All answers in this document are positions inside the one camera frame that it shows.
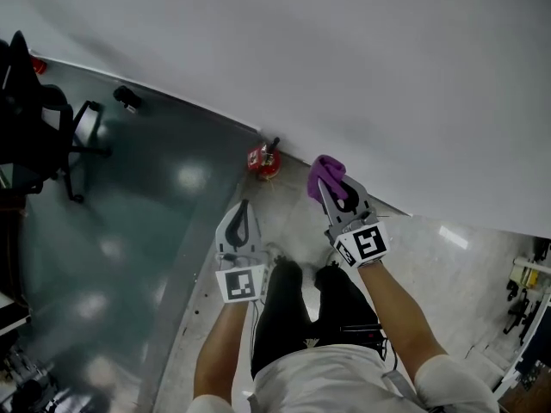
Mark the red fire extinguisher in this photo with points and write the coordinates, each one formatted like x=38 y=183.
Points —
x=268 y=162

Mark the small red object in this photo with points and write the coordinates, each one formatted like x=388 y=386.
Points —
x=39 y=65

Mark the black waist device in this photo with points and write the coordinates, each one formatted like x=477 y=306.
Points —
x=363 y=333

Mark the person's left forearm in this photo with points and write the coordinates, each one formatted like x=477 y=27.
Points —
x=221 y=351

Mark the black office chair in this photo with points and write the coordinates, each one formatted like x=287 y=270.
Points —
x=39 y=127

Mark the person's right shoe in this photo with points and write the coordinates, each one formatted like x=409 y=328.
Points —
x=333 y=258

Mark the person's white shirt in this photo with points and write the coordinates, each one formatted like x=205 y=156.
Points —
x=327 y=381

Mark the black tools on rack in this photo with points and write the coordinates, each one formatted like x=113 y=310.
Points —
x=518 y=312

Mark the person's right forearm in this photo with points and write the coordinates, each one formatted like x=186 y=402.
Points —
x=400 y=316

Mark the person's left shoe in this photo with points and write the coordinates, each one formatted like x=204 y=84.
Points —
x=274 y=254

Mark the person's black trousers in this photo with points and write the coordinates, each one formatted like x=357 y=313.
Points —
x=292 y=312

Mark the black cylindrical floor object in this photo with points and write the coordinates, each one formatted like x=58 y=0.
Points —
x=127 y=96

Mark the person's shoe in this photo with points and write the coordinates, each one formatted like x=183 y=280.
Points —
x=333 y=258
x=274 y=254

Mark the white desk edge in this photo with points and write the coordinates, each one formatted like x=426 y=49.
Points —
x=13 y=314

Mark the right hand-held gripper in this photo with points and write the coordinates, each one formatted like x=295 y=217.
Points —
x=365 y=241

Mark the purple cloth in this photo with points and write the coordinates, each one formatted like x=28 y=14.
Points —
x=326 y=174

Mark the white metal rack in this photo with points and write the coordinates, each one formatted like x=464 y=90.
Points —
x=523 y=338

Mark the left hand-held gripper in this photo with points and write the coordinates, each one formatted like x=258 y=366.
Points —
x=241 y=284

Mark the yellow box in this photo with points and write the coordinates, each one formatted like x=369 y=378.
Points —
x=529 y=279

